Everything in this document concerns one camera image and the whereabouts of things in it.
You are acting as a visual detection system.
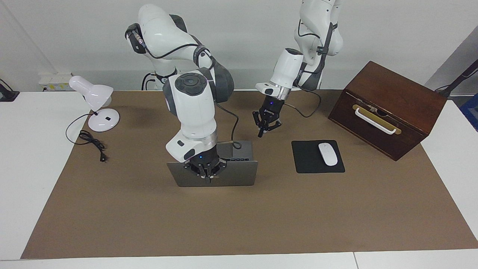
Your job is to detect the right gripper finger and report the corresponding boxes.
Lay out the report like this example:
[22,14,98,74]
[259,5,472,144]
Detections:
[184,164,208,184]
[208,160,227,185]

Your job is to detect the grey laptop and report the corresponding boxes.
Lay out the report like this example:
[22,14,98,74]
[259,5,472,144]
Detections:
[167,140,258,187]

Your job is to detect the black mouse pad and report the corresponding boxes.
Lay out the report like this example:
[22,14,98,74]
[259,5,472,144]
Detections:
[291,140,345,174]

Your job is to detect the brown table mat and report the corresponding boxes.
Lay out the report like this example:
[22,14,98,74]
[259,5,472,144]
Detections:
[21,90,478,259]

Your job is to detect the white computer mouse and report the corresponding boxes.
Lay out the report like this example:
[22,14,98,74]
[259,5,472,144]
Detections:
[318,143,338,166]

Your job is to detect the dark brown wooden box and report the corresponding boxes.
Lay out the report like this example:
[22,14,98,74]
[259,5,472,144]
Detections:
[328,61,447,161]

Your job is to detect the white desk lamp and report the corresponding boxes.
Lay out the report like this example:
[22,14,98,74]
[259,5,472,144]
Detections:
[69,76,120,132]

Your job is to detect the white power strip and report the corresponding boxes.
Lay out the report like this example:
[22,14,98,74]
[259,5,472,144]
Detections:
[39,73,73,92]

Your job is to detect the black stand pole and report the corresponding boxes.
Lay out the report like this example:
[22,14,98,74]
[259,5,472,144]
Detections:
[435,60,478,98]

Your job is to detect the blue crate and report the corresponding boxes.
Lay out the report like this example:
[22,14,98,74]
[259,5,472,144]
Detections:
[460,93,478,131]

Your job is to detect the black desk clamp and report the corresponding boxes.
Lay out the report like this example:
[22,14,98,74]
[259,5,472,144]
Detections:
[0,78,20,102]

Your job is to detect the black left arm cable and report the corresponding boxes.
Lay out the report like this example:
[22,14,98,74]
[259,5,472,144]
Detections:
[284,19,336,118]

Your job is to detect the black right arm base cable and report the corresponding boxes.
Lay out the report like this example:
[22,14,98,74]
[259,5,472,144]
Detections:
[141,72,155,91]

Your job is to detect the white box handle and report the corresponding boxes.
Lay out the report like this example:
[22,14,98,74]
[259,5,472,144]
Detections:
[355,108,397,135]

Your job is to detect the black lamp power cable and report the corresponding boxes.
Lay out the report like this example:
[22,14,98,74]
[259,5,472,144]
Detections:
[66,113,109,162]

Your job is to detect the brass handle plate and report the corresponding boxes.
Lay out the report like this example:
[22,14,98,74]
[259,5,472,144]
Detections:
[352,105,402,135]

